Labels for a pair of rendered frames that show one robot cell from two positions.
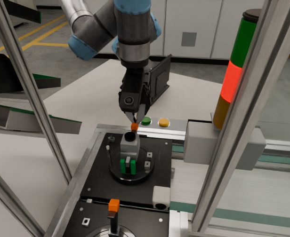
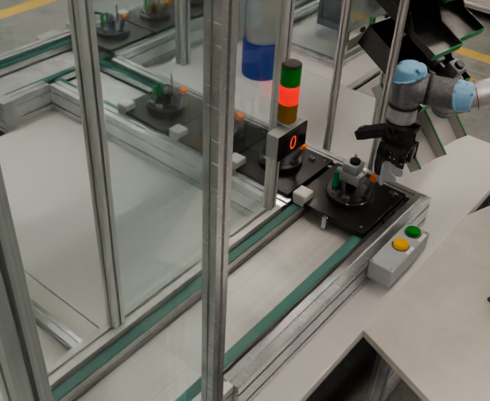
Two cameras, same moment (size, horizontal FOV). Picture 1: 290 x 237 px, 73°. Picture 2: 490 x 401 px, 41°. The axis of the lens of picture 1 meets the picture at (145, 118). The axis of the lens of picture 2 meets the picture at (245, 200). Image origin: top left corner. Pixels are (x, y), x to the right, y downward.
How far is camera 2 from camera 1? 180 cm
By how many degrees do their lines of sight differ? 85
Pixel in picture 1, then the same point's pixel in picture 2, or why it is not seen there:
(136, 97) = (363, 130)
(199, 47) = not seen: outside the picture
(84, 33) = not seen: hidden behind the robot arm
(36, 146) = (441, 178)
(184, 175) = (320, 240)
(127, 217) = (301, 176)
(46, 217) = not seen: hidden behind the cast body
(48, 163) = (409, 182)
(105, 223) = (305, 166)
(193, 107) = (460, 354)
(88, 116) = (488, 228)
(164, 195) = (301, 191)
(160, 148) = (357, 219)
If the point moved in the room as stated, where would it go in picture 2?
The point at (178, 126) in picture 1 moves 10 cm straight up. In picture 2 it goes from (386, 255) to (393, 225)
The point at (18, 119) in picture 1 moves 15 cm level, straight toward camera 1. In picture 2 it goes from (379, 92) to (330, 94)
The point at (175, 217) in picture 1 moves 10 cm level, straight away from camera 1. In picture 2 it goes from (282, 199) to (306, 216)
